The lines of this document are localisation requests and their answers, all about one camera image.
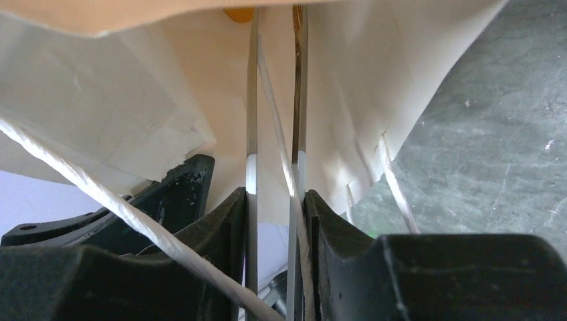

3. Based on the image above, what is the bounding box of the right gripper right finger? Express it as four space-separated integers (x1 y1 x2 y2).
304 190 566 320

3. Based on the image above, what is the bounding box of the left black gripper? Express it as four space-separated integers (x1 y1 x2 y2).
1 154 215 255

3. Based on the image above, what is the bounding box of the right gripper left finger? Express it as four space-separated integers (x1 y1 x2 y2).
1 188 246 320

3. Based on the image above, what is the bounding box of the brown paper bag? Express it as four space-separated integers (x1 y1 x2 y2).
1 1 505 231

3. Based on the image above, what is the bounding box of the round orange fake bun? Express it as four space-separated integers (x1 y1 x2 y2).
223 7 255 23

